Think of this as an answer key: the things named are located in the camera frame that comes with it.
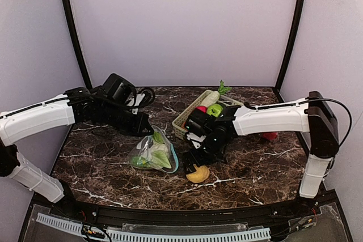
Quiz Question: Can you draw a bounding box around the white green cabbage toy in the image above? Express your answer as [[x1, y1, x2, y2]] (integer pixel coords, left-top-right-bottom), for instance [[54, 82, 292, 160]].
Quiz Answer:
[[146, 131, 172, 170]]

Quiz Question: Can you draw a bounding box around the black table edge rail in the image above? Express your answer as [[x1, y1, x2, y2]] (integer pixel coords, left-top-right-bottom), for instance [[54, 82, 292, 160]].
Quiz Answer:
[[51, 191, 328, 229]]

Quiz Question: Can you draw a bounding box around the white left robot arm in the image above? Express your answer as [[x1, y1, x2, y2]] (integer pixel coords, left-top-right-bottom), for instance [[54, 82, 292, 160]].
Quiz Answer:
[[1, 74, 155, 203]]

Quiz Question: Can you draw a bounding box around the black left frame post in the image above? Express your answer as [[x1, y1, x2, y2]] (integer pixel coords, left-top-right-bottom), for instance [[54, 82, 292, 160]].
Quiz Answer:
[[62, 0, 92, 88]]

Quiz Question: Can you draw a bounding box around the black frame post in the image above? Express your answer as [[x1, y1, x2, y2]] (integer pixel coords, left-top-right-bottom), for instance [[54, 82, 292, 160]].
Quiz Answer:
[[275, 0, 305, 92], [62, 0, 92, 88]]

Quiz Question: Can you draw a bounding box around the black right frame post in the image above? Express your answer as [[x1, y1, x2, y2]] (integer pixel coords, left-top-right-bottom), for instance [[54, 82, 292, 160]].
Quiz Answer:
[[275, 0, 305, 92]]

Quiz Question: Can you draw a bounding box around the clear zip bag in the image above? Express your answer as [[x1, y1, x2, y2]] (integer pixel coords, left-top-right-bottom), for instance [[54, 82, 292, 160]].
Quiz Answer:
[[260, 131, 280, 143], [128, 126, 179, 173]]

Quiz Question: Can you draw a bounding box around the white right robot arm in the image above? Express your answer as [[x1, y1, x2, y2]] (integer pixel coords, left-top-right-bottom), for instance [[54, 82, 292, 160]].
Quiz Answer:
[[182, 91, 343, 199]]

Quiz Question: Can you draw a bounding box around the green leafy vegetable toy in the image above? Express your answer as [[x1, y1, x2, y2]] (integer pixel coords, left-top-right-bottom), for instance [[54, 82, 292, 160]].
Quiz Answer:
[[130, 156, 150, 169]]

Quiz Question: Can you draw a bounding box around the light blue cable duct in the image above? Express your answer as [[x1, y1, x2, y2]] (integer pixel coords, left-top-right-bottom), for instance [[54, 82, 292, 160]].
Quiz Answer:
[[36, 213, 271, 241]]

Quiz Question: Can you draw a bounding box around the pale green perforated basket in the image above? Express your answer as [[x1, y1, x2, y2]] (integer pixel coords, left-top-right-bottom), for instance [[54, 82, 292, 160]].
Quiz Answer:
[[172, 90, 244, 140]]

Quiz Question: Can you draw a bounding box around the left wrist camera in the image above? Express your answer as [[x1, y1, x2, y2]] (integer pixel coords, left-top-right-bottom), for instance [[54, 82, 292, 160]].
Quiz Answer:
[[127, 87, 155, 114]]

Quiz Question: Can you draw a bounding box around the white radish with leaves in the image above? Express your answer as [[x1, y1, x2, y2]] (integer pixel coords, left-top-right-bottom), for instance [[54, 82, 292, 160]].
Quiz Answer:
[[200, 80, 232, 108]]

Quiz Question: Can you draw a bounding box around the yellow peach toy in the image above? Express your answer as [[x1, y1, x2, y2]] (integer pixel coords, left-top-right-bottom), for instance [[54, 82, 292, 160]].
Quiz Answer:
[[186, 165, 210, 184]]

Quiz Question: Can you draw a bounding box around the round red fruit toy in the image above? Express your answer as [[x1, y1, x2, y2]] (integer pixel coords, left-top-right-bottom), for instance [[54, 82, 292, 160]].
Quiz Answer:
[[196, 105, 208, 113]]

